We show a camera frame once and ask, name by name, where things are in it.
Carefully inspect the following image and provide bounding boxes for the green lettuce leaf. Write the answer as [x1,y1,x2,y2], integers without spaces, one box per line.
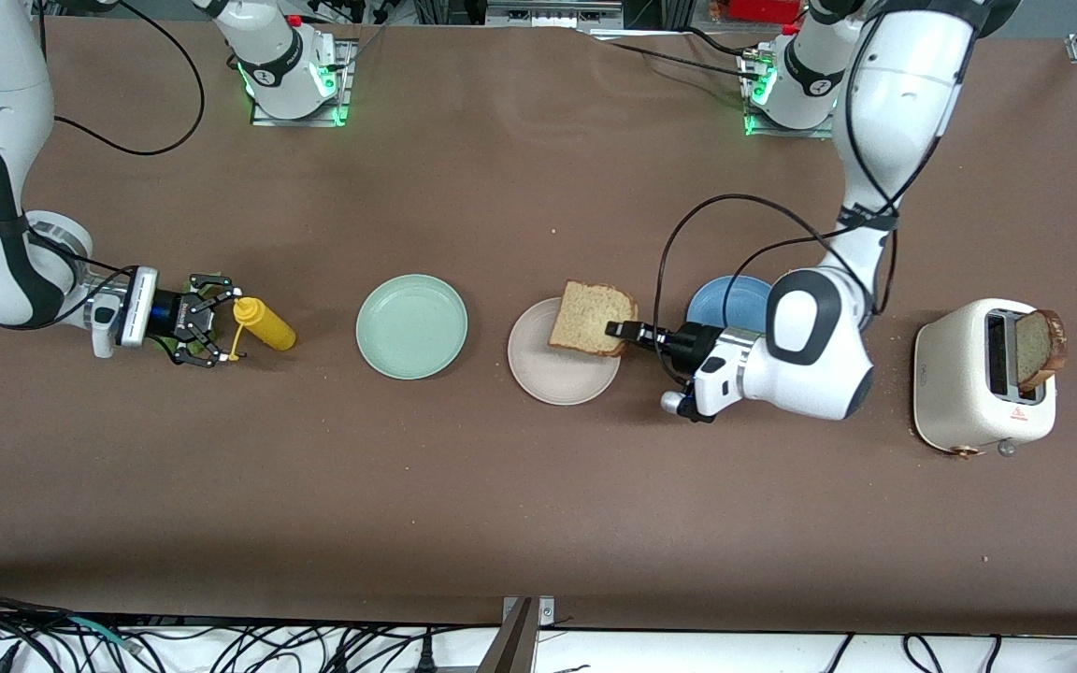
[155,271,223,360]

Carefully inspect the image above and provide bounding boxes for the light bread slice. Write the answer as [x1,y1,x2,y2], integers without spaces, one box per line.
[548,280,639,358]

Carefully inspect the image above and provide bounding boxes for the yellow mustard squeeze bottle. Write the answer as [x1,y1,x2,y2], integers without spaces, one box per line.
[228,297,297,362]

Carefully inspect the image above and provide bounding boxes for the dark crust bread slice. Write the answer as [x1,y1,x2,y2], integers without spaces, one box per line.
[1015,309,1069,394]

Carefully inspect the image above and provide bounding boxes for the blue plate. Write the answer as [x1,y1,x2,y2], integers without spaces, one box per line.
[685,275,775,330]

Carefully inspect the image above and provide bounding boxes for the beige plate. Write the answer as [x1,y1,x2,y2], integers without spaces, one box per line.
[507,296,623,407]

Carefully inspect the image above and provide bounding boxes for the mint green plate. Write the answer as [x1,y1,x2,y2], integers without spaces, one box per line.
[355,273,469,381]

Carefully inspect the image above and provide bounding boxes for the white toaster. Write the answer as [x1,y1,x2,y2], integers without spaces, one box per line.
[912,298,1058,460]

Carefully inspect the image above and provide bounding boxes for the grey metal box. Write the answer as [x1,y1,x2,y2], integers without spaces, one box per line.
[485,0,624,29]

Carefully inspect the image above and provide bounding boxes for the grey aluminium bar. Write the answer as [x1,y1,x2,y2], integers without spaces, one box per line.
[475,596,539,673]

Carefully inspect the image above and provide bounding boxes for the red box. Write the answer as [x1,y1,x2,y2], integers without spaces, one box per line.
[725,0,803,24]

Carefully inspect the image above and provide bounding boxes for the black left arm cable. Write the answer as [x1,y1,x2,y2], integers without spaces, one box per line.
[653,89,899,384]

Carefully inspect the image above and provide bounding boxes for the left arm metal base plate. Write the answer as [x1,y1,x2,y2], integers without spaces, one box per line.
[740,51,843,139]

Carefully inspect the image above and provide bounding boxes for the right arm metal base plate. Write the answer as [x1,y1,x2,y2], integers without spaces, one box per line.
[249,37,354,128]

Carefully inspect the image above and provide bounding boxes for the long black base cable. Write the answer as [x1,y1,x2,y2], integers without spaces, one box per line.
[609,40,766,80]

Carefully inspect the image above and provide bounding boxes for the small metal bracket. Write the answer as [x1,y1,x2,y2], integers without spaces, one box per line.
[501,595,556,629]

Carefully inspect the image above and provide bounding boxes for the teal cable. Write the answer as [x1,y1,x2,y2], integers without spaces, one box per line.
[66,615,142,652]

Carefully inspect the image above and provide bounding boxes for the short black base cable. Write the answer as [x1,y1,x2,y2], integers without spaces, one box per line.
[683,26,747,59]

